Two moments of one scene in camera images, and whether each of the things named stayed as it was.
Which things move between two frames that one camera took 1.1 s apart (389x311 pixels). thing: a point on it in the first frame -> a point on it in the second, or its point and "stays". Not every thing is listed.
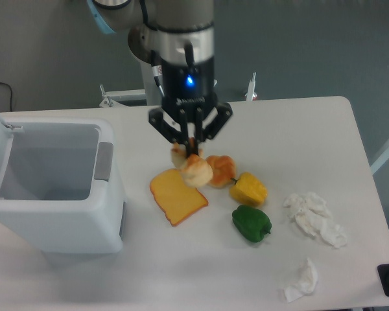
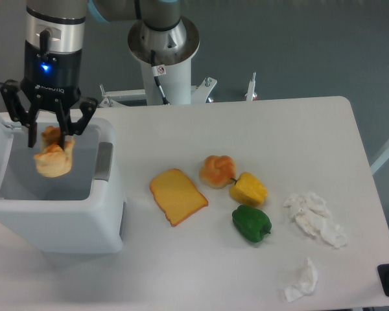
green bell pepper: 251,223 stays
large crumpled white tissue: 311,211 stays
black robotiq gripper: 190,112 -> 50,77
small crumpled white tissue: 309,277 stays
